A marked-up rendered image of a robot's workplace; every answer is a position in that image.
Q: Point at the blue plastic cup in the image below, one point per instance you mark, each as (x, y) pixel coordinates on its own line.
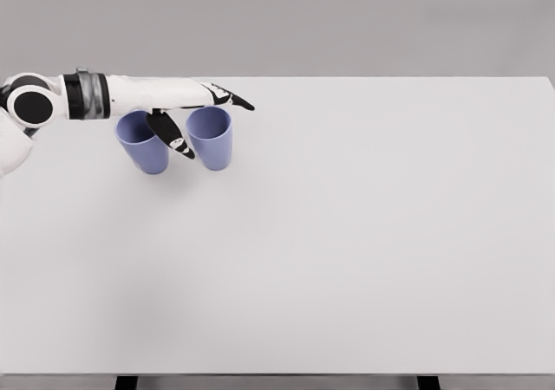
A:
(212, 143)
(145, 147)

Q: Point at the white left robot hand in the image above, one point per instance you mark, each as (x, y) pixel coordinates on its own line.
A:
(182, 93)

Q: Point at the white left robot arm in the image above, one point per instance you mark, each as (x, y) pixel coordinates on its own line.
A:
(86, 93)

